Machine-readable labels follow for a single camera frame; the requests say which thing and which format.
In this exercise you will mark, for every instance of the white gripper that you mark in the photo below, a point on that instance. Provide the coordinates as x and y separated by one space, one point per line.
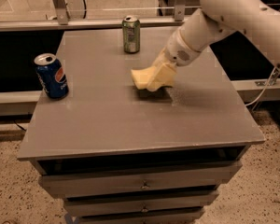
178 52

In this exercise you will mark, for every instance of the yellow sponge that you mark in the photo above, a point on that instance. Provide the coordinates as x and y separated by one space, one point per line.
142 77

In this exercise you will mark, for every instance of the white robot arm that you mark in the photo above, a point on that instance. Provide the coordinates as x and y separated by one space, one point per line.
213 21

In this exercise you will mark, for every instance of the green soda can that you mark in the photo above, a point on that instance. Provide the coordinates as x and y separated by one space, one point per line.
131 34

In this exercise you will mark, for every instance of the blue pepsi can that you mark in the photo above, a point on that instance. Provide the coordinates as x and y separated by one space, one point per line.
51 75

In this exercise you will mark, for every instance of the grey drawer cabinet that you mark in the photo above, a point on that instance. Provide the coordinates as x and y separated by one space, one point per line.
106 124

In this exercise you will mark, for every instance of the middle grey drawer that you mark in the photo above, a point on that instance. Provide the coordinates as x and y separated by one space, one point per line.
140 202

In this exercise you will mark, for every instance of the grey drawer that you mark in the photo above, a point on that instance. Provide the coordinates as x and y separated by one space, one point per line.
151 217
135 180
140 202

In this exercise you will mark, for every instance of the bottom grey drawer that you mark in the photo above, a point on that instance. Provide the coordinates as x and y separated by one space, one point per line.
151 217

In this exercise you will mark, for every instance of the top grey drawer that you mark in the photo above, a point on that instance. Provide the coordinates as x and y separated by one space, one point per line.
135 180

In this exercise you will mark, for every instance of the metal railing frame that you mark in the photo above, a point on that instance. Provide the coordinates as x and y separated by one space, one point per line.
84 21

